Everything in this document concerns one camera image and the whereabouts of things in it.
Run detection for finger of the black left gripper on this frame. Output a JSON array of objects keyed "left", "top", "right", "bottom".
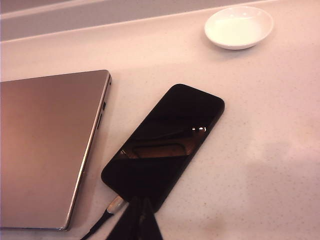
[
  {"left": 106, "top": 198, "right": 141, "bottom": 240},
  {"left": 140, "top": 196, "right": 164, "bottom": 240}
]

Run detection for black cable with silver connector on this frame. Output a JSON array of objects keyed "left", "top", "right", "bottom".
[{"left": 79, "top": 195, "right": 129, "bottom": 240}]

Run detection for silver Dell laptop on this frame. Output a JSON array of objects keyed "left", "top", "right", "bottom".
[{"left": 0, "top": 69, "right": 113, "bottom": 232}]

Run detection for small white dish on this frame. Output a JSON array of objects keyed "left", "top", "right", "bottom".
[{"left": 203, "top": 5, "right": 275, "bottom": 51}]

